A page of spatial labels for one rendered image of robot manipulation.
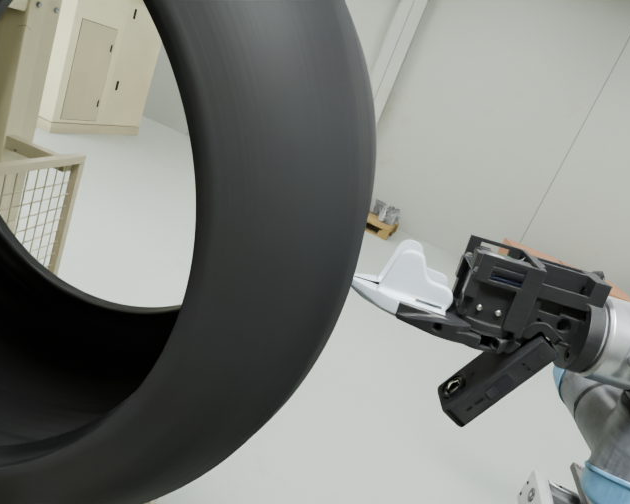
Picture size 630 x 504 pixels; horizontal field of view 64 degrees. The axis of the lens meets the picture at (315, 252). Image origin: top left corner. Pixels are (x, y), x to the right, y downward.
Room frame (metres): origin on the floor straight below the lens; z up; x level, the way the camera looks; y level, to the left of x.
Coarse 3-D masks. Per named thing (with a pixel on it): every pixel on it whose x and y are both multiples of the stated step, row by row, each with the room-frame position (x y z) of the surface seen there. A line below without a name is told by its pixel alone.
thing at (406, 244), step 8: (408, 240) 0.46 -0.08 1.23; (400, 248) 0.46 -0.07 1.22; (408, 248) 0.46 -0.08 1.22; (416, 248) 0.46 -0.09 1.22; (392, 256) 0.46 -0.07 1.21; (384, 272) 0.46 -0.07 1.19; (432, 272) 0.46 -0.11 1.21; (440, 272) 0.46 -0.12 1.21; (368, 280) 0.44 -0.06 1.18; (376, 280) 0.45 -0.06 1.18; (432, 280) 0.46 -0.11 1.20; (440, 280) 0.46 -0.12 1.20
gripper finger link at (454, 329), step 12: (396, 312) 0.41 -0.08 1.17; (408, 312) 0.41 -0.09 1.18; (420, 312) 0.41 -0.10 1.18; (432, 312) 0.41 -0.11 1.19; (420, 324) 0.40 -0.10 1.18; (432, 324) 0.40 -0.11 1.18; (444, 324) 0.39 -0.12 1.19; (456, 324) 0.40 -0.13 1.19; (468, 324) 0.40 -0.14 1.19; (444, 336) 0.39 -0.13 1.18; (456, 336) 0.39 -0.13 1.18; (468, 336) 0.40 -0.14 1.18; (480, 336) 0.40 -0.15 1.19
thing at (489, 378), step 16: (512, 352) 0.43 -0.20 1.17; (528, 352) 0.42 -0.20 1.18; (544, 352) 0.42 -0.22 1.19; (464, 368) 0.46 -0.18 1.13; (480, 368) 0.44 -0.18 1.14; (496, 368) 0.42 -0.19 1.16; (512, 368) 0.42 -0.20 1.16; (528, 368) 0.42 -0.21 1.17; (448, 384) 0.44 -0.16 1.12; (464, 384) 0.43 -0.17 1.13; (480, 384) 0.42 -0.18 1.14; (496, 384) 0.42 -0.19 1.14; (512, 384) 0.42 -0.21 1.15; (448, 400) 0.42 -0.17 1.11; (464, 400) 0.42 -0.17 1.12; (480, 400) 0.42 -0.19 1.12; (496, 400) 0.42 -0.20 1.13; (448, 416) 0.42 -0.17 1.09; (464, 416) 0.42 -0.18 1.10
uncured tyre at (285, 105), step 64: (0, 0) 0.57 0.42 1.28; (192, 0) 0.27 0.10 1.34; (256, 0) 0.27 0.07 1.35; (320, 0) 0.30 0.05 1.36; (192, 64) 0.26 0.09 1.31; (256, 64) 0.27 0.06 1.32; (320, 64) 0.29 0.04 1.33; (192, 128) 0.26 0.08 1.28; (256, 128) 0.27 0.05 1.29; (320, 128) 0.29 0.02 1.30; (256, 192) 0.27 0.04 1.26; (320, 192) 0.29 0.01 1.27; (0, 256) 0.55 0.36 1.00; (192, 256) 0.26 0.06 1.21; (256, 256) 0.27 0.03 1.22; (320, 256) 0.29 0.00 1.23; (0, 320) 0.53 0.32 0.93; (64, 320) 0.55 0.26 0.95; (128, 320) 0.55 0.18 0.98; (192, 320) 0.26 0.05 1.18; (256, 320) 0.27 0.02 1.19; (320, 320) 0.30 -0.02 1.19; (0, 384) 0.45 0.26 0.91; (64, 384) 0.49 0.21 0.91; (128, 384) 0.50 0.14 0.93; (192, 384) 0.27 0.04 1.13; (256, 384) 0.28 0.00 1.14; (0, 448) 0.29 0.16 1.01; (64, 448) 0.26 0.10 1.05; (128, 448) 0.27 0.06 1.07; (192, 448) 0.27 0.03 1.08
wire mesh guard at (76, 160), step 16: (16, 160) 0.88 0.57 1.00; (32, 160) 0.92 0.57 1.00; (48, 160) 0.95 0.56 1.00; (64, 160) 1.01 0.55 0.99; (80, 160) 1.07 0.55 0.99; (16, 176) 0.88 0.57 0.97; (64, 176) 1.03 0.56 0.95; (80, 176) 1.08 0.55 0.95; (16, 192) 0.89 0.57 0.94; (48, 208) 1.00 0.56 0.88; (64, 208) 1.07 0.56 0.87; (64, 224) 1.07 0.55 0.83; (32, 240) 0.97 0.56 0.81; (64, 240) 1.08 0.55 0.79
